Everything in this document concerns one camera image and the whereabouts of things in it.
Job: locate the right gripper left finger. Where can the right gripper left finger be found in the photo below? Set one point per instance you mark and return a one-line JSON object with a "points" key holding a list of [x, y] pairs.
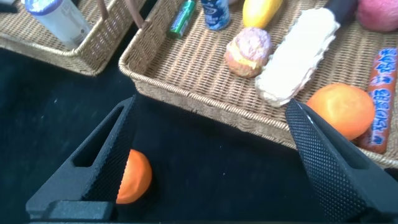
{"points": [[62, 183]]}

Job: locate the yellow mango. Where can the yellow mango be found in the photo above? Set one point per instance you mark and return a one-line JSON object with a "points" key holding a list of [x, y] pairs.
{"points": [[259, 12]]}

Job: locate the purple eggplant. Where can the purple eggplant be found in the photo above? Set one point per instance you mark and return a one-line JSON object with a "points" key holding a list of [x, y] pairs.
{"points": [[340, 11]]}

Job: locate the ridged long bread loaf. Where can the ridged long bread loaf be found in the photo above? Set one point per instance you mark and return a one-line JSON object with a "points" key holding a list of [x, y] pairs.
{"points": [[295, 59]]}

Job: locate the wicker basket holding food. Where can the wicker basket holding food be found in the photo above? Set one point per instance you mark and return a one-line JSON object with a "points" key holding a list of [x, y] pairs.
{"points": [[192, 71]]}

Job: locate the mandarin orange with green stem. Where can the mandarin orange with green stem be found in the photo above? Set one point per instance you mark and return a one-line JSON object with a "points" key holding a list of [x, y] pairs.
{"points": [[136, 177]]}

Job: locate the plain orange fruit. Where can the plain orange fruit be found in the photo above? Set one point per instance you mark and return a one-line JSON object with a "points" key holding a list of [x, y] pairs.
{"points": [[342, 109]]}

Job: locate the purple topped bag roll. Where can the purple topped bag roll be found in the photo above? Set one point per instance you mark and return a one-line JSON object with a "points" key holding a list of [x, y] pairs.
{"points": [[62, 21]]}

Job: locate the blue gum bottle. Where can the blue gum bottle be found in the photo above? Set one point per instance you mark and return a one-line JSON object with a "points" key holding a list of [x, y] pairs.
{"points": [[216, 14]]}

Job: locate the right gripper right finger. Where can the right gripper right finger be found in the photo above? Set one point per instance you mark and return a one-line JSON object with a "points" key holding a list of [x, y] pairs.
{"points": [[329, 174]]}

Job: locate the round cream puff bun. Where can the round cream puff bun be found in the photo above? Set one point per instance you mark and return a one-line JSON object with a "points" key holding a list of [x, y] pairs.
{"points": [[248, 51]]}

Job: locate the green gum pack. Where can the green gum pack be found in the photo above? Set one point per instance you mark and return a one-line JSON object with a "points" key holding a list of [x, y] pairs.
{"points": [[183, 20]]}

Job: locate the wicker basket holding mug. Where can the wicker basket holding mug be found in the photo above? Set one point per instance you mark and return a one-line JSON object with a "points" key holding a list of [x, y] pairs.
{"points": [[99, 46]]}

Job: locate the red apple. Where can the red apple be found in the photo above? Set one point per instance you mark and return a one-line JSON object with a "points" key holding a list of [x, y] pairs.
{"points": [[377, 14]]}

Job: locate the orange red candy pack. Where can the orange red candy pack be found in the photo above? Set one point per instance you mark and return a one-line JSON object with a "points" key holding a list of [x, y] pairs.
{"points": [[384, 93]]}

